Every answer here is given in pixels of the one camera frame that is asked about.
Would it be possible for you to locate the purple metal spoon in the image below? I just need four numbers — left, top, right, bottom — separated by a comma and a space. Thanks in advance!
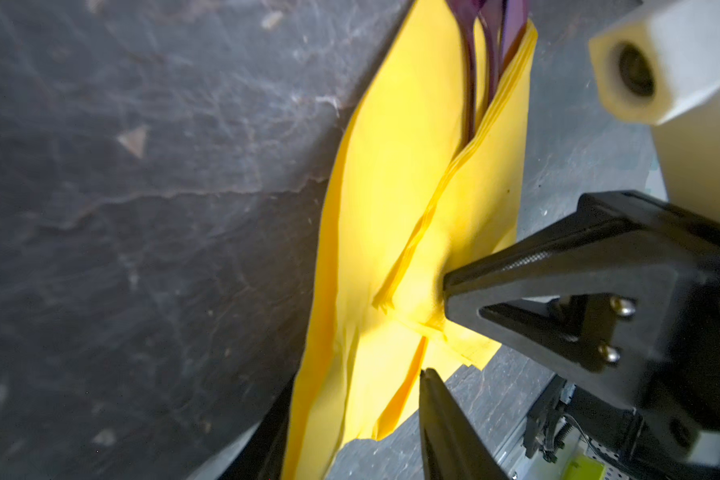
446, 0, 483, 145

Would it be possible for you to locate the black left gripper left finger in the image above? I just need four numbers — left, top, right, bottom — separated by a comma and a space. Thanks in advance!
218, 378, 294, 480

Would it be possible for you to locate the purple metal fork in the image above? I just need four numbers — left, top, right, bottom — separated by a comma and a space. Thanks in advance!
478, 0, 504, 107

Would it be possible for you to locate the yellow paper napkin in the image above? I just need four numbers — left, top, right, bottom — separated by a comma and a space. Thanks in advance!
282, 1, 538, 479

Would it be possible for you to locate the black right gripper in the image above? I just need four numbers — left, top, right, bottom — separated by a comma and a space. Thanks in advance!
443, 191, 720, 468

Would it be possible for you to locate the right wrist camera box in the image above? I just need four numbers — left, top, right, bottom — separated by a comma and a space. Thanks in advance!
589, 1, 720, 223

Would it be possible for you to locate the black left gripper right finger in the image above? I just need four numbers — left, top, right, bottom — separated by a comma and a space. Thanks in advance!
419, 368, 508, 480

